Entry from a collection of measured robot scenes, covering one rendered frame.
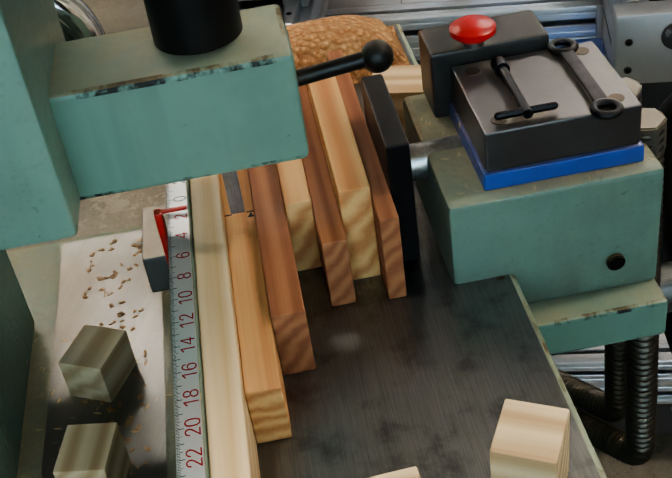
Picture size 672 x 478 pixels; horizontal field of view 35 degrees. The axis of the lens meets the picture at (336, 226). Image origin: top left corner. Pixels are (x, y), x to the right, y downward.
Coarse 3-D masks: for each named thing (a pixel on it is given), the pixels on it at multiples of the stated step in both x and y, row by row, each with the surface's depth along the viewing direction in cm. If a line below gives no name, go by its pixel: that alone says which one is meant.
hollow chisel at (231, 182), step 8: (224, 176) 65; (232, 176) 65; (224, 184) 66; (232, 184) 66; (232, 192) 66; (240, 192) 66; (232, 200) 66; (240, 200) 67; (232, 208) 67; (240, 208) 67
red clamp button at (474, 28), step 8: (464, 16) 69; (472, 16) 68; (480, 16) 68; (456, 24) 68; (464, 24) 68; (472, 24) 67; (480, 24) 67; (488, 24) 67; (456, 32) 67; (464, 32) 67; (472, 32) 67; (480, 32) 67; (488, 32) 67; (464, 40) 67; (472, 40) 67; (480, 40) 67
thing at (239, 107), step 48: (96, 48) 61; (144, 48) 60; (240, 48) 59; (288, 48) 58; (48, 96) 57; (96, 96) 57; (144, 96) 58; (192, 96) 58; (240, 96) 59; (288, 96) 59; (96, 144) 59; (144, 144) 60; (192, 144) 60; (240, 144) 61; (288, 144) 61; (96, 192) 61
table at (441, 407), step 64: (320, 320) 66; (384, 320) 65; (448, 320) 64; (512, 320) 63; (576, 320) 67; (640, 320) 68; (320, 384) 61; (384, 384) 61; (448, 384) 60; (512, 384) 59; (320, 448) 57; (384, 448) 57; (448, 448) 56; (576, 448) 55
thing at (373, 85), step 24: (384, 96) 68; (384, 120) 65; (384, 144) 63; (408, 144) 63; (432, 144) 68; (456, 144) 68; (384, 168) 66; (408, 168) 64; (408, 192) 65; (408, 216) 66; (408, 240) 67
